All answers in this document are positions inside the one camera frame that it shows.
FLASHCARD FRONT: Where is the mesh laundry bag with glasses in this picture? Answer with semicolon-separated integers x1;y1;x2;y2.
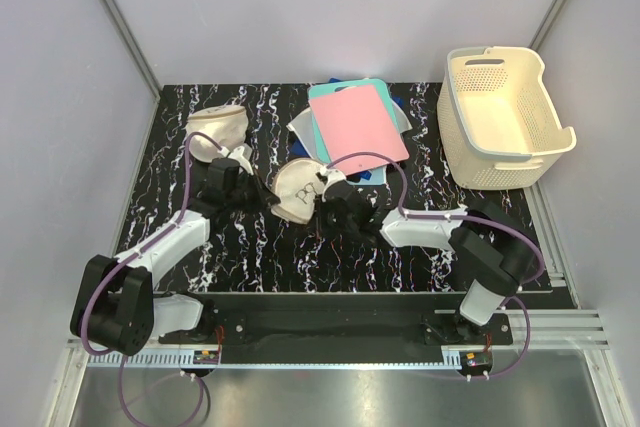
271;158;325;225

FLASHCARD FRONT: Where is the purple cable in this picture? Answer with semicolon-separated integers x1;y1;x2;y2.
325;149;546;379
78;131;231;424

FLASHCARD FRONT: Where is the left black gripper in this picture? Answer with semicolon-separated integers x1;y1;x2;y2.
226;168;279;215

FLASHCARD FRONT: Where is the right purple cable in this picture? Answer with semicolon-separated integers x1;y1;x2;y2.
325;149;546;379

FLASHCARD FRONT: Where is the cream plastic laundry basket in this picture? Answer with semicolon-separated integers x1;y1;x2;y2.
437;46;577;190

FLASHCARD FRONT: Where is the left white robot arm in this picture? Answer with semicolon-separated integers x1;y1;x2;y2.
70;158;280;356

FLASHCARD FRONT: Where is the dark blue board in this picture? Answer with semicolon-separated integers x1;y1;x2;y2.
287;78;412;187

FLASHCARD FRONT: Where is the left aluminium frame post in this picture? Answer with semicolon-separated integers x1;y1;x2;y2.
73;0;162;98

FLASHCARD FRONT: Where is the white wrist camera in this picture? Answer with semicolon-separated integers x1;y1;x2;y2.
316;166;346;199
227;144;254;175

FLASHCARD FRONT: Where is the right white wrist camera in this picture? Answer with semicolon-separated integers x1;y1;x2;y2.
316;166;346;199

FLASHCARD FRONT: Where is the light blue board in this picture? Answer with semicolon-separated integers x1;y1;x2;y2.
351;165;387;187

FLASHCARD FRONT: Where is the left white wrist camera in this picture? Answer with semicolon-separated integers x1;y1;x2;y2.
227;144;254;175

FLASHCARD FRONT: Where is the white slotted cable duct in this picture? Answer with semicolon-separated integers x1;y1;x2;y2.
87;347;464;369

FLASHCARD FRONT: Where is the teal plastic board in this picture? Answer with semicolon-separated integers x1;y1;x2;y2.
308;79;412;162

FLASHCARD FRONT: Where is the pink plastic board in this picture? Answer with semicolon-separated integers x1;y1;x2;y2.
309;86;409;175

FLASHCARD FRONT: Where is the far mesh laundry bag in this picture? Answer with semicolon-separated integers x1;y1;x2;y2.
186;104;249;163

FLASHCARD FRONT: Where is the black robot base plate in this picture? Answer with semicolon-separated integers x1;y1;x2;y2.
160;293;513;368

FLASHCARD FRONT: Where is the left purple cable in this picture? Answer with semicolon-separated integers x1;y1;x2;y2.
78;131;231;424

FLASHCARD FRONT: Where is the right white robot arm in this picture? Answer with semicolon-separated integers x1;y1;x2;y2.
316;175;545;344

